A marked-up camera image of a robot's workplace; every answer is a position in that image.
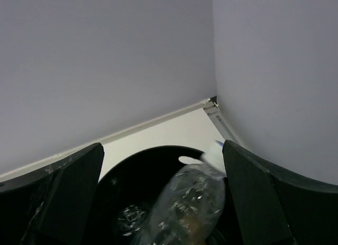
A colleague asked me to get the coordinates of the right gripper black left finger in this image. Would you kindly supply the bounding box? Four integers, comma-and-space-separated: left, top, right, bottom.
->
1, 143, 104, 244

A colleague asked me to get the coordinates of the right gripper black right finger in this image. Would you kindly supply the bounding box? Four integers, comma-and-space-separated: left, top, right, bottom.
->
222, 140, 337, 244

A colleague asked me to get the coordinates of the white-capped clear bottle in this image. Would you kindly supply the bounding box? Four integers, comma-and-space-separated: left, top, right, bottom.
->
133, 140, 227, 244

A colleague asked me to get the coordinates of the black cylindrical bin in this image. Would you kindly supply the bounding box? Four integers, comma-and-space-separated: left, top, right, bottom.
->
82, 146, 242, 244

